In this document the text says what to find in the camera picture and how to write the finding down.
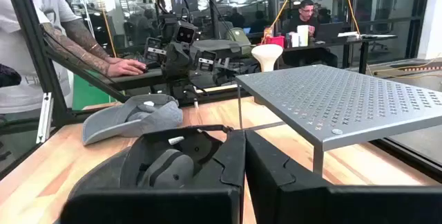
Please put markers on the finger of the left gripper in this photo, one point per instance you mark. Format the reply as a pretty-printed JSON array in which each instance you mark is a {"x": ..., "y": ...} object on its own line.
[
  {"x": 155, "y": 49},
  {"x": 221, "y": 47}
]

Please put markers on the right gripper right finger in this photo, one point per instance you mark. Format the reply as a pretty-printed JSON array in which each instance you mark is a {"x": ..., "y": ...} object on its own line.
[{"x": 345, "y": 206}]

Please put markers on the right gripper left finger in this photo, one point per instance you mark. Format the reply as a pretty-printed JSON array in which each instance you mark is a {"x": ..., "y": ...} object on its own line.
[{"x": 155, "y": 206}]

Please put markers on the black baseball cap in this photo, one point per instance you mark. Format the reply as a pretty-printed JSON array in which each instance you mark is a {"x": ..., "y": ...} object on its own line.
[{"x": 103, "y": 174}]

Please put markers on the light grey baseball cap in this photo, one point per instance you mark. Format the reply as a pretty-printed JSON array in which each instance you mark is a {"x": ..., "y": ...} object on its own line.
[{"x": 114, "y": 123}]

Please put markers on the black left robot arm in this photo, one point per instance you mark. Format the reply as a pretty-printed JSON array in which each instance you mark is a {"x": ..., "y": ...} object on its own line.
[{"x": 183, "y": 91}]

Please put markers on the person's forearm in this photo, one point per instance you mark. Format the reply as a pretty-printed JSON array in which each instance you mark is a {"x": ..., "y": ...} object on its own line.
[
  {"x": 83, "y": 37},
  {"x": 79, "y": 54}
]

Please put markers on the person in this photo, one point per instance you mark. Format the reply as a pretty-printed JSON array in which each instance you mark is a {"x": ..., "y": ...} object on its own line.
[
  {"x": 236, "y": 18},
  {"x": 304, "y": 20},
  {"x": 259, "y": 21},
  {"x": 20, "y": 61}
]

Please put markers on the person's hand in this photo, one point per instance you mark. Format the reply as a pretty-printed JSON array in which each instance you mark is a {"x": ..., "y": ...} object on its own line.
[{"x": 126, "y": 67}]

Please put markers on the white mushroom-shaped stand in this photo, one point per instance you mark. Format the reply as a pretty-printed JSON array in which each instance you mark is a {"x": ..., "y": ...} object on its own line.
[{"x": 267, "y": 56}]

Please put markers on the red container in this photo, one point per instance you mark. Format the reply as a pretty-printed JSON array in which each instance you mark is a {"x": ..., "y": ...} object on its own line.
[{"x": 275, "y": 41}]

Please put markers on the small white cup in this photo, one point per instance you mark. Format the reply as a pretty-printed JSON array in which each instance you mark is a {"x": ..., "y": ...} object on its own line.
[{"x": 294, "y": 39}]

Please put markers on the green board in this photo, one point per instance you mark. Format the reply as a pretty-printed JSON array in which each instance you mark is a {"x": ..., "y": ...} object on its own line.
[{"x": 88, "y": 92}]

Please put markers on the tall white cup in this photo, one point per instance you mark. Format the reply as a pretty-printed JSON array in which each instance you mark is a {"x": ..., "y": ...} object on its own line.
[{"x": 302, "y": 35}]

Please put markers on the grey perforated metal rack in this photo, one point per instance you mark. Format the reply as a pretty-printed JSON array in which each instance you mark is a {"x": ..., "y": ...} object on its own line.
[{"x": 345, "y": 103}]

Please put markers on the black laptop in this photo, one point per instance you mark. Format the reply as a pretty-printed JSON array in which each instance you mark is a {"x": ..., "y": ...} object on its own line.
[{"x": 329, "y": 32}]

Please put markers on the black background desk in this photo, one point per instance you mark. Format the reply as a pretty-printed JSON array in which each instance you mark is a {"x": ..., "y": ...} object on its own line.
[{"x": 345, "y": 42}]

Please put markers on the black fabric object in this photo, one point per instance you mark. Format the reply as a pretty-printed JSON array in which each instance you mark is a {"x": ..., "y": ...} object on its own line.
[{"x": 8, "y": 75}]

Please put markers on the grey background table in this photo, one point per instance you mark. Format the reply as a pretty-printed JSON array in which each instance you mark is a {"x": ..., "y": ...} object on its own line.
[{"x": 407, "y": 68}]

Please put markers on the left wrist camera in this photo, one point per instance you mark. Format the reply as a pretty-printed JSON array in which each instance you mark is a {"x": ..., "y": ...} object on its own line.
[{"x": 185, "y": 34}]

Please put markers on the silver aluminium bracket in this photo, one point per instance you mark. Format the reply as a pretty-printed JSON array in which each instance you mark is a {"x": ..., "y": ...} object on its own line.
[{"x": 45, "y": 118}]

